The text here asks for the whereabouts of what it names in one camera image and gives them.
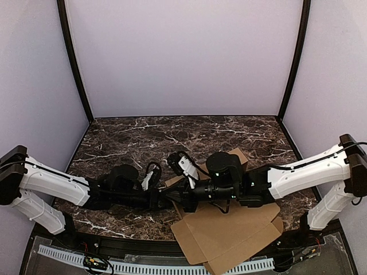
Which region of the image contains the brown cardboard box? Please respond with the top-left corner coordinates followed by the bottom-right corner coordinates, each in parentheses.
top-left (171, 148), bottom-right (283, 274)

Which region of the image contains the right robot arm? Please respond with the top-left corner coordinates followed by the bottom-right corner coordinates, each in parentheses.
top-left (161, 134), bottom-right (366, 231)

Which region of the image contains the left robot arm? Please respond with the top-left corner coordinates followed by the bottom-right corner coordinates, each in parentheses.
top-left (1, 145), bottom-right (162, 235)

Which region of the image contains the small electronics board left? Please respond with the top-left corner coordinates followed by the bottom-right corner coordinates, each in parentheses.
top-left (83, 256), bottom-right (109, 270)

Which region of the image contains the small electronics board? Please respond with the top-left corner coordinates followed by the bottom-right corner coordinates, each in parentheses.
top-left (83, 256), bottom-right (109, 270)
top-left (299, 249), bottom-right (321, 262)

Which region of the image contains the small electronics board right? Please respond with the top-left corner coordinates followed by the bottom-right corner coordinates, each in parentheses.
top-left (299, 249), bottom-right (321, 262)

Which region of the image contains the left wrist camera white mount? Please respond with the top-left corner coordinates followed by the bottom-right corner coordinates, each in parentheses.
top-left (141, 162), bottom-right (162, 192)

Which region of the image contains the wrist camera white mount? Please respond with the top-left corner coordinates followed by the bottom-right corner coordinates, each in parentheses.
top-left (166, 151), bottom-right (199, 180)
top-left (141, 162), bottom-right (162, 192)

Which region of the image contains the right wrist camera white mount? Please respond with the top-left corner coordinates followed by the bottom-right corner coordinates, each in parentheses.
top-left (166, 151), bottom-right (199, 180)

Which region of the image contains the black front rail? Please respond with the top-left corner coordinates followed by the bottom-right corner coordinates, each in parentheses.
top-left (34, 219), bottom-right (342, 259)

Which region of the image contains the white slotted cable duct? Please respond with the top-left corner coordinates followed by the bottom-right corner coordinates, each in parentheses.
top-left (37, 245), bottom-right (274, 274)

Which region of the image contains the left black frame post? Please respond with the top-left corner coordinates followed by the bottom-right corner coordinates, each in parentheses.
top-left (56, 0), bottom-right (95, 124)

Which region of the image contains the black frame post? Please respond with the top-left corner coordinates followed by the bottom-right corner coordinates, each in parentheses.
top-left (277, 0), bottom-right (311, 121)
top-left (56, 0), bottom-right (95, 124)

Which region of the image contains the right black frame post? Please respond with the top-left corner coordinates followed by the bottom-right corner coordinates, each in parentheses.
top-left (277, 0), bottom-right (311, 121)

